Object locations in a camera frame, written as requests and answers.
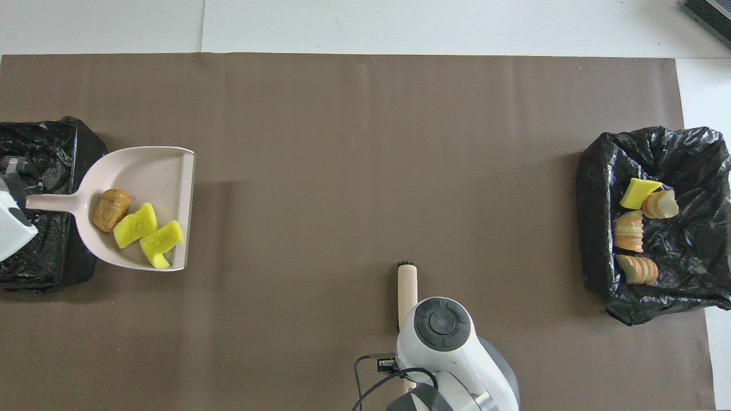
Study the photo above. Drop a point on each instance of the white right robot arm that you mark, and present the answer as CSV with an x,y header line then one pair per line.
x,y
442,331

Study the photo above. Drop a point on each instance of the notched yellow sponge chunk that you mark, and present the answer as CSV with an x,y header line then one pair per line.
x,y
161,242

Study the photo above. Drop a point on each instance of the black bag wrapped box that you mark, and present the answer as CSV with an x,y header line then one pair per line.
x,y
57,268

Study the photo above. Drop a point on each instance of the brown paper table mat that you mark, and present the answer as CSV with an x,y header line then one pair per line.
x,y
342,142

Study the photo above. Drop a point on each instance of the brown bread roll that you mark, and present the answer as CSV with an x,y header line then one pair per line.
x,y
111,210

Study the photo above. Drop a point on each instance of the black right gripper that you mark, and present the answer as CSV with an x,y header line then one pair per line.
x,y
387,364

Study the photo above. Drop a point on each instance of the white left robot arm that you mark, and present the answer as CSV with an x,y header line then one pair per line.
x,y
11,228

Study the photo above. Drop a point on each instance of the dark ribbed device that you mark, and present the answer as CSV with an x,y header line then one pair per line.
x,y
714,14

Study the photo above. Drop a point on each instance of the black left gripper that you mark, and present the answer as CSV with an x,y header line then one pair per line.
x,y
17,185

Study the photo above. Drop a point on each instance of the yellow sponge chunk green edge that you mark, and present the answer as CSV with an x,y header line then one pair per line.
x,y
638,194

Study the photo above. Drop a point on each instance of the black bag lined bin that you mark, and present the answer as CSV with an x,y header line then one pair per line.
x,y
685,160

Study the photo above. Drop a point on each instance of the toy croissant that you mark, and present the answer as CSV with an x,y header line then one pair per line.
x,y
638,270
628,231

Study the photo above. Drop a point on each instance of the pale bread piece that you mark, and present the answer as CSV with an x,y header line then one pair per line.
x,y
661,204

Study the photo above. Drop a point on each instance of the beige plastic dustpan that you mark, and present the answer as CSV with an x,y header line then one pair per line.
x,y
154,177

